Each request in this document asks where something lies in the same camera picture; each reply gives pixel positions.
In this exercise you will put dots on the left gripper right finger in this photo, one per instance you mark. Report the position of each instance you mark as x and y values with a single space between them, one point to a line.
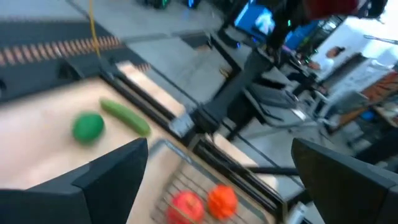
342 193

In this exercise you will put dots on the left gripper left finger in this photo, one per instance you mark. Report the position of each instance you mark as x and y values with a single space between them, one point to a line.
93 199

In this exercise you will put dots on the green cucumber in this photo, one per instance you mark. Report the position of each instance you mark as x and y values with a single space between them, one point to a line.
124 116

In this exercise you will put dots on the bright red apple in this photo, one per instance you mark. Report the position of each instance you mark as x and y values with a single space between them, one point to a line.
186 208

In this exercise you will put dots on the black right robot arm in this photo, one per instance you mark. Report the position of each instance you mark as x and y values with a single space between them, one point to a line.
242 84

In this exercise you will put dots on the person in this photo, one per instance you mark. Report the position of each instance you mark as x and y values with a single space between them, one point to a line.
326 62

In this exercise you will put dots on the large green lime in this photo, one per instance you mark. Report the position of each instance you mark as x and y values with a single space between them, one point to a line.
88 127

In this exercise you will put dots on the blue lit monitor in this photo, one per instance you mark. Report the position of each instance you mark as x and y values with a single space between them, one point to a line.
248 18

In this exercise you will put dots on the black hazard-striped floor mat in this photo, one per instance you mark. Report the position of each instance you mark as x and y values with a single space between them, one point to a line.
77 60
46 31

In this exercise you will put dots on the computer tower blue lights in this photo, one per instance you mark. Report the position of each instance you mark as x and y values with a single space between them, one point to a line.
191 2

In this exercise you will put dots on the computer tower green lights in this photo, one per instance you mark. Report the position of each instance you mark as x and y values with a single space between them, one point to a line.
161 3

